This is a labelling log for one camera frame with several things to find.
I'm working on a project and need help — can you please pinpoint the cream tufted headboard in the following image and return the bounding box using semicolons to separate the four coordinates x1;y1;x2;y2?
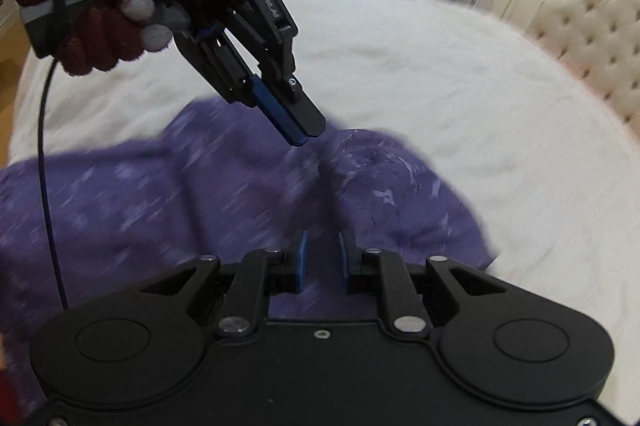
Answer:
487;0;640;128

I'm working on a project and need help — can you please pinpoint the cream white bed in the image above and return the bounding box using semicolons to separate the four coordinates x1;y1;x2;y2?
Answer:
10;0;640;413

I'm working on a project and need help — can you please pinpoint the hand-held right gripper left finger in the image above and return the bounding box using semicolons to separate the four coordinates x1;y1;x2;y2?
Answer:
140;230;309;337

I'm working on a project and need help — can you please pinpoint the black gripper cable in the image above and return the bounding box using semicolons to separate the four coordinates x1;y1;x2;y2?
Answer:
40;54;71;313

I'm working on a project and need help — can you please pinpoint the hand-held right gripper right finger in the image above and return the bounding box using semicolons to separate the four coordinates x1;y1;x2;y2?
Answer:
338;230;507;336

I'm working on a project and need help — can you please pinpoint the purple patterned hooded jacket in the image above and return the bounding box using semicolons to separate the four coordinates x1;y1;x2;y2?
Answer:
0;98;502;407

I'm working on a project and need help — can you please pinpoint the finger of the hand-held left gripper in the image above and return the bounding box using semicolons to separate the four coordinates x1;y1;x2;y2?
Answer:
277;75;327;139
249;75;309;148

